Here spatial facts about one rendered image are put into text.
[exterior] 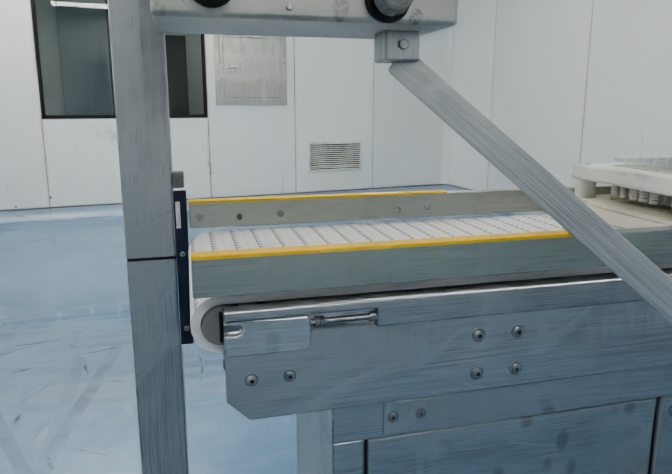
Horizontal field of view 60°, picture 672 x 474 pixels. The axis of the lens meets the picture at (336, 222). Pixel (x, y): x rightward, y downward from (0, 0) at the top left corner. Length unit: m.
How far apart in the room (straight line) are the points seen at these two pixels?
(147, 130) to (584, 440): 0.61
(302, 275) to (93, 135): 5.09
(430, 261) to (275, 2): 0.24
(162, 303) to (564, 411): 0.49
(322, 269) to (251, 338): 0.08
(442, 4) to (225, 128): 5.22
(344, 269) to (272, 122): 5.29
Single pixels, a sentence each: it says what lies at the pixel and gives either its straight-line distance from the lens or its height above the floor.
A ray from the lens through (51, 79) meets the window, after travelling 5.53.
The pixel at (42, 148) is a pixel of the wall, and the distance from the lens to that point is 5.55.
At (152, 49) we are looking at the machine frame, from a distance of 0.74.
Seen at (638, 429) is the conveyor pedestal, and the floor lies 0.61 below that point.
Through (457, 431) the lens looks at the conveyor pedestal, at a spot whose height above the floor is 0.64.
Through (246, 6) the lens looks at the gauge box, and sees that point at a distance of 0.42.
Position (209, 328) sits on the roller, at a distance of 0.49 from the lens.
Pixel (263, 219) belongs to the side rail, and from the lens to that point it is 0.74.
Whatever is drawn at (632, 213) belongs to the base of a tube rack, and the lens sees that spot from 0.80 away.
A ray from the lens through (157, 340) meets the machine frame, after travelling 0.79.
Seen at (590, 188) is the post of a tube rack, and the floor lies 0.86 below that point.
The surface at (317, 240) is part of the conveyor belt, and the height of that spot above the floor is 0.82.
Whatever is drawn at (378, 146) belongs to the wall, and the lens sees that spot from 6.18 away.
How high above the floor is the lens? 0.97
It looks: 11 degrees down
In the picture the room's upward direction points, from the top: straight up
